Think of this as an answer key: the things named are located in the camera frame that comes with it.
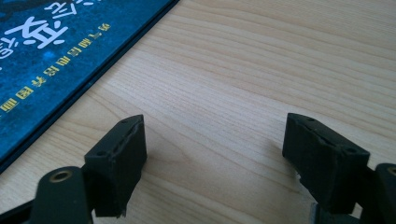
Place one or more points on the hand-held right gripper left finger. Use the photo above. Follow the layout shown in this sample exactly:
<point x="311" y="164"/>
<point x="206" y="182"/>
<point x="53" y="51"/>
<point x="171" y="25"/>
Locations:
<point x="118" y="161"/>

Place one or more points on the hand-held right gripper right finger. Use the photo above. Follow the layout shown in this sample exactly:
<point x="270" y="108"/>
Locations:
<point x="327" y="165"/>

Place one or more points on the blue picture book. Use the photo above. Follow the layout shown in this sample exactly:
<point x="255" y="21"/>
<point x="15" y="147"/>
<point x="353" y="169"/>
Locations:
<point x="46" y="62"/>

